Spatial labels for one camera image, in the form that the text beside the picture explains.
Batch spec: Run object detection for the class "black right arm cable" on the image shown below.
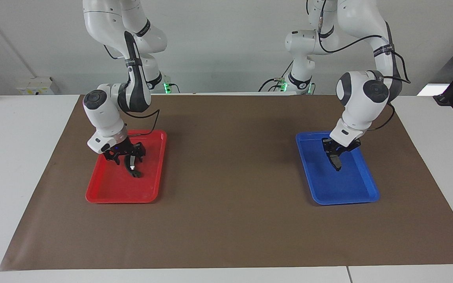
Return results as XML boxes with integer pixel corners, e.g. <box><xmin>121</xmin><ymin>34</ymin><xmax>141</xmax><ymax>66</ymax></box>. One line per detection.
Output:
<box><xmin>104</xmin><ymin>43</ymin><xmax>160</xmax><ymax>138</ymax></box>

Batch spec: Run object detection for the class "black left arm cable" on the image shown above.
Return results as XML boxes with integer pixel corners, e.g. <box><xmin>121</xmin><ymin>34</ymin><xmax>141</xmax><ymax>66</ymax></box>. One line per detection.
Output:
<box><xmin>316</xmin><ymin>8</ymin><xmax>411</xmax><ymax>131</ymax></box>

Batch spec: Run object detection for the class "long curved dark brake pad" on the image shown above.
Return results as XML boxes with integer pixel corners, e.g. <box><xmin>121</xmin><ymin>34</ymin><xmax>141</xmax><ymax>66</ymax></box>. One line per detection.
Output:
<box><xmin>125</xmin><ymin>156</ymin><xmax>142</xmax><ymax>178</ymax></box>

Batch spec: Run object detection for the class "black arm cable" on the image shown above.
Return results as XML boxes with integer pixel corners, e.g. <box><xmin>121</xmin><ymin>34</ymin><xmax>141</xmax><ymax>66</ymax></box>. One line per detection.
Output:
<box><xmin>104</xmin><ymin>43</ymin><xmax>160</xmax><ymax>138</ymax></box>
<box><xmin>316</xmin><ymin>8</ymin><xmax>411</xmax><ymax>131</ymax></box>

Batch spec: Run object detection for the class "white flat panel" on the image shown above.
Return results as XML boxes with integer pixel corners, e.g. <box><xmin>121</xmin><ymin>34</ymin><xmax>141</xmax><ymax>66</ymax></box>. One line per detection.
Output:
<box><xmin>417</xmin><ymin>84</ymin><xmax>440</xmax><ymax>97</ymax></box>

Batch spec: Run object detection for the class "blue plastic tray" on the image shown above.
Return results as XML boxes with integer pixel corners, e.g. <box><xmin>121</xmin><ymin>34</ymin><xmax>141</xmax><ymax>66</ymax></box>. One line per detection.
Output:
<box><xmin>295</xmin><ymin>131</ymin><xmax>380</xmax><ymax>206</ymax></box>

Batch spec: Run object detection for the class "red plastic tray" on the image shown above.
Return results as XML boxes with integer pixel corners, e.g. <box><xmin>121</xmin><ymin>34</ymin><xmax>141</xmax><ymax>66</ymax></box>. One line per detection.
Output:
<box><xmin>85</xmin><ymin>130</ymin><xmax>167</xmax><ymax>204</ymax></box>

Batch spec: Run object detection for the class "brown table mat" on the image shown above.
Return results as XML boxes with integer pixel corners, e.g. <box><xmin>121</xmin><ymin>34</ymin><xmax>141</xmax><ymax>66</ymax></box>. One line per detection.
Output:
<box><xmin>0</xmin><ymin>94</ymin><xmax>453</xmax><ymax>272</ymax></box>

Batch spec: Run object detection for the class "white wall socket box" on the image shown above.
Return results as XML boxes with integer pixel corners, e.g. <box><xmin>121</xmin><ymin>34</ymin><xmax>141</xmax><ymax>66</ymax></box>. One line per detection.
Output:
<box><xmin>17</xmin><ymin>77</ymin><xmax>60</xmax><ymax>96</ymax></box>

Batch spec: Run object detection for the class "black left base cable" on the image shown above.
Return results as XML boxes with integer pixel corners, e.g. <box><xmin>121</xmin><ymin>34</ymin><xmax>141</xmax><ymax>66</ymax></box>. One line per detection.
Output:
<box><xmin>259</xmin><ymin>59</ymin><xmax>295</xmax><ymax>93</ymax></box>

